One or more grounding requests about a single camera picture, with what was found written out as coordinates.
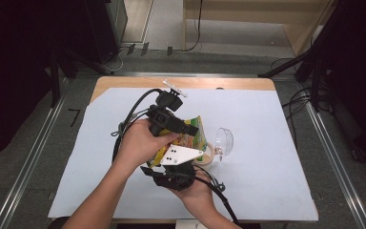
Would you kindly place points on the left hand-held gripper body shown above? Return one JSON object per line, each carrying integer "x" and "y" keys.
{"x": 162, "y": 119}

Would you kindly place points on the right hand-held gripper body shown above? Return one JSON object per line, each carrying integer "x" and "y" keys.
{"x": 176, "y": 178}

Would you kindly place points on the yellow green seasoning pouch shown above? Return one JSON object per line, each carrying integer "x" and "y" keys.
{"x": 198, "y": 136}

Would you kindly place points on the clear jar with beige rim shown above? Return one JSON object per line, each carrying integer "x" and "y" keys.
{"x": 225, "y": 140}

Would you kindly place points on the person's right hand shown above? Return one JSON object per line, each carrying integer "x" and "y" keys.
{"x": 201, "y": 195}

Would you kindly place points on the person's left hand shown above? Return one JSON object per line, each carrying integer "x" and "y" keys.
{"x": 138, "y": 146}

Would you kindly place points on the black cabinet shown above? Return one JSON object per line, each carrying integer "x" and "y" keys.
{"x": 105, "y": 25}

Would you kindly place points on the black stand with short legs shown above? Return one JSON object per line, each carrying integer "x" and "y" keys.
{"x": 55, "y": 76}

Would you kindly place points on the black stand with long legs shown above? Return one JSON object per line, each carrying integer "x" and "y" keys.
{"x": 286, "y": 65}

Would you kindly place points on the light wooden cabinet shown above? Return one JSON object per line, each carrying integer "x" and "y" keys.
{"x": 235, "y": 9}

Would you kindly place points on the black curtain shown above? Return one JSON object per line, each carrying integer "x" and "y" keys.
{"x": 12, "y": 63}
{"x": 362, "y": 79}

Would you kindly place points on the long metal floor rail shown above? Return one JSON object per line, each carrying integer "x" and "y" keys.
{"x": 187, "y": 75}
{"x": 28, "y": 165}
{"x": 330, "y": 152}

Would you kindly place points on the black floor bracket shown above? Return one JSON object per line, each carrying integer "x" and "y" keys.
{"x": 131, "y": 49}
{"x": 170, "y": 51}
{"x": 145, "y": 48}

